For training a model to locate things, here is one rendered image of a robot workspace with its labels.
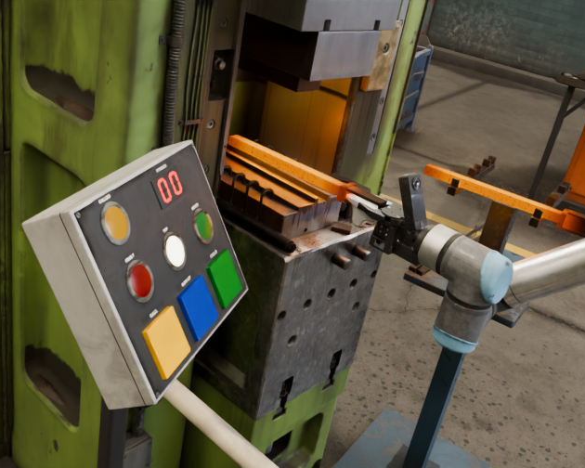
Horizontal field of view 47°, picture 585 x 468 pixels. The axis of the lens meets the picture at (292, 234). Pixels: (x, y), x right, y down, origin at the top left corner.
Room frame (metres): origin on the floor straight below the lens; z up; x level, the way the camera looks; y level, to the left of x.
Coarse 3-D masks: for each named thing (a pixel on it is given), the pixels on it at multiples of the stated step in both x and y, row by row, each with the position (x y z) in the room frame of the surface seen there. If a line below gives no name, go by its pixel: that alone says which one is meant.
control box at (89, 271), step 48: (192, 144) 1.03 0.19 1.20; (96, 192) 0.79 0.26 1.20; (144, 192) 0.86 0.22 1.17; (192, 192) 0.98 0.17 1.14; (48, 240) 0.72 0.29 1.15; (96, 240) 0.73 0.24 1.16; (144, 240) 0.81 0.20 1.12; (192, 240) 0.92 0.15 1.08; (96, 288) 0.70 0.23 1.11; (96, 336) 0.70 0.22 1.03; (192, 336) 0.81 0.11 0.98; (144, 384) 0.69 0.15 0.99
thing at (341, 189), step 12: (228, 144) 1.57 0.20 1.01; (240, 144) 1.55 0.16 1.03; (252, 144) 1.54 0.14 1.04; (264, 156) 1.50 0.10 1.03; (276, 156) 1.48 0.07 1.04; (288, 168) 1.45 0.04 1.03; (300, 168) 1.43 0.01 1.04; (312, 168) 1.44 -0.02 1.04; (312, 180) 1.40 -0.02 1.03; (324, 180) 1.38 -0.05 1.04; (336, 180) 1.39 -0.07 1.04; (336, 192) 1.36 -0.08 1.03; (348, 192) 1.35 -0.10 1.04; (360, 192) 1.33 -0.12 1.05
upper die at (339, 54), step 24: (264, 24) 1.38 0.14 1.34; (240, 48) 1.42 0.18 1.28; (264, 48) 1.38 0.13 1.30; (288, 48) 1.34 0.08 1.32; (312, 48) 1.30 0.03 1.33; (336, 48) 1.35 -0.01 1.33; (360, 48) 1.41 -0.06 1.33; (312, 72) 1.30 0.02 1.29; (336, 72) 1.36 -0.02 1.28; (360, 72) 1.42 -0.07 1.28
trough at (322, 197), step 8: (232, 152) 1.59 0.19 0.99; (240, 152) 1.58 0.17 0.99; (248, 160) 1.56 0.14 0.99; (256, 160) 1.55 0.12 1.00; (264, 168) 1.53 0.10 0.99; (272, 168) 1.52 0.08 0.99; (280, 176) 1.50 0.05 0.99; (288, 176) 1.48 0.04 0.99; (296, 184) 1.46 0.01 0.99; (304, 184) 1.45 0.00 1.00; (312, 192) 1.43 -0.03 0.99; (320, 192) 1.42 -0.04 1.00; (320, 200) 1.40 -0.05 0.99
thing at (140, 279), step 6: (132, 270) 0.76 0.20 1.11; (138, 270) 0.77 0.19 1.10; (144, 270) 0.78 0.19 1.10; (132, 276) 0.75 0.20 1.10; (138, 276) 0.76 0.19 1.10; (144, 276) 0.77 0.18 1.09; (132, 282) 0.75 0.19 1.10; (138, 282) 0.76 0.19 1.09; (144, 282) 0.77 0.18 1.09; (150, 282) 0.78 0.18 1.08; (138, 288) 0.75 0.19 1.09; (144, 288) 0.76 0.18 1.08; (150, 288) 0.78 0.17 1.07; (138, 294) 0.75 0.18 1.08; (144, 294) 0.76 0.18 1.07
